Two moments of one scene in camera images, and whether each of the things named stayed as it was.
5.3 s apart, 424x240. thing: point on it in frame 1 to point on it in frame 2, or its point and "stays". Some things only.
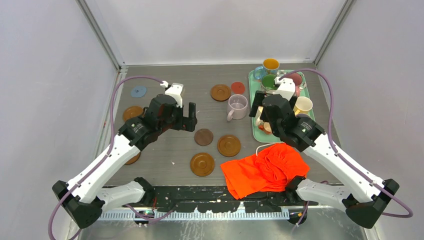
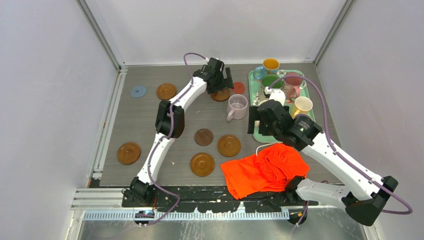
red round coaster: (238, 87) stays
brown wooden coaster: (133, 111) to (166, 91)
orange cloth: (271, 168) stays
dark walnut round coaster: (203, 137) stays
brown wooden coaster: (220, 92) stays
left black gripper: (186, 123) to (224, 85)
